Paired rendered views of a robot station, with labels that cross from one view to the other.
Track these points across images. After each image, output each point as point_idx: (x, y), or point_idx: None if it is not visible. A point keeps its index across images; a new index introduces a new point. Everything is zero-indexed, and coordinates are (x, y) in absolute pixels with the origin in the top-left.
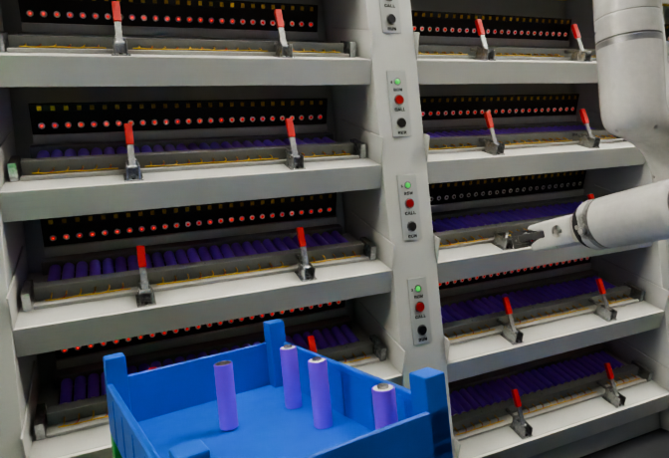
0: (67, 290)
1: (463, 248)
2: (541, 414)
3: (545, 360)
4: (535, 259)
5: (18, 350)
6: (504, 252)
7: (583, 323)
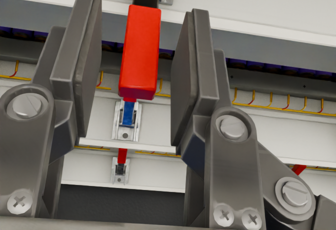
0: None
1: None
2: (167, 160)
3: None
4: (249, 52)
5: None
6: (103, 10)
7: (299, 143)
